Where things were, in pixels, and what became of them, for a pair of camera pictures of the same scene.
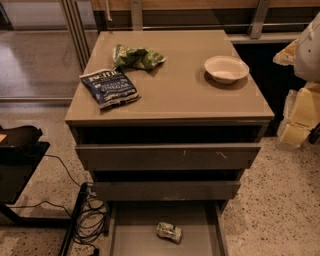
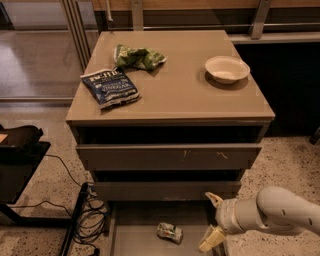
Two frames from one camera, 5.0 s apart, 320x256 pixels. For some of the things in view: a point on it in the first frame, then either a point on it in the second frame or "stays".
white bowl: x=226 y=69 stays
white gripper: x=308 y=53 -> x=225 y=215
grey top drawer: x=169 y=156 stays
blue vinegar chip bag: x=109 y=87 stays
